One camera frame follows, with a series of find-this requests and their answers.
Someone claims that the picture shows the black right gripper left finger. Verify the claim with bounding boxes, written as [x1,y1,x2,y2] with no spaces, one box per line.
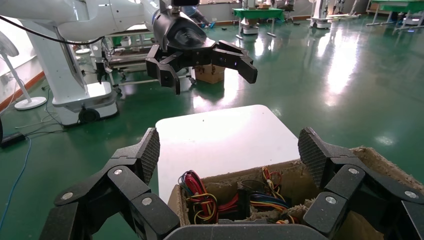
[39,127,181,240]

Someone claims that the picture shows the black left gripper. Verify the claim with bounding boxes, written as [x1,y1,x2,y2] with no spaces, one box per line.
[145,11,259,96]

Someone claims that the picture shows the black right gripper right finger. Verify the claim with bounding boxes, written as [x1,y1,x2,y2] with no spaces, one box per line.
[297,126,424,240]

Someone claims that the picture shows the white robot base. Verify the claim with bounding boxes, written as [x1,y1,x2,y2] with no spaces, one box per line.
[240,16,260,36]

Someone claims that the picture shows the small brown cardboard box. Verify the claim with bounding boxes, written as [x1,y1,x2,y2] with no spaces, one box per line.
[194,64,226,85]

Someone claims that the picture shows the metal trolley rack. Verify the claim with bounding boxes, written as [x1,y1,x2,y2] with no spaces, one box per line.
[99,28,197,95]

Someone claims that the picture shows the green cloth table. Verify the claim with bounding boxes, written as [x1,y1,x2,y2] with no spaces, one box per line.
[232,8,286,39]
[365,0,424,33]

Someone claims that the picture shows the tall brown cardboard box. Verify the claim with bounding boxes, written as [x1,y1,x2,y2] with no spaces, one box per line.
[167,146,424,240]

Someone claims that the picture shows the white robot column and base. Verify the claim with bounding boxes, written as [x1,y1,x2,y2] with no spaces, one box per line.
[19,19,119,127]

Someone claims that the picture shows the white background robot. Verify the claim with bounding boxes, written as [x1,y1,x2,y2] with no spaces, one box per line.
[309,0,333,30]

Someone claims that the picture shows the white standing fan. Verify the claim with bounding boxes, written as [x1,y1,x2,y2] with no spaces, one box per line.
[0,30,48,111]

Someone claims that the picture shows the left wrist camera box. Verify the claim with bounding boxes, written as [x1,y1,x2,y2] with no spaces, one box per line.
[170,0,201,8]

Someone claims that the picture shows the cables inside box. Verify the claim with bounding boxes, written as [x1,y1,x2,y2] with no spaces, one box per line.
[178,170,240,226]

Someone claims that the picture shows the blue floor cable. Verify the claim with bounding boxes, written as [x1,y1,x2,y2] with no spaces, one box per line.
[0,136,32,233]

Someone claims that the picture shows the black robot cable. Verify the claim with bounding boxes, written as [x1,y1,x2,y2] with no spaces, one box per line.
[0,14,105,46]

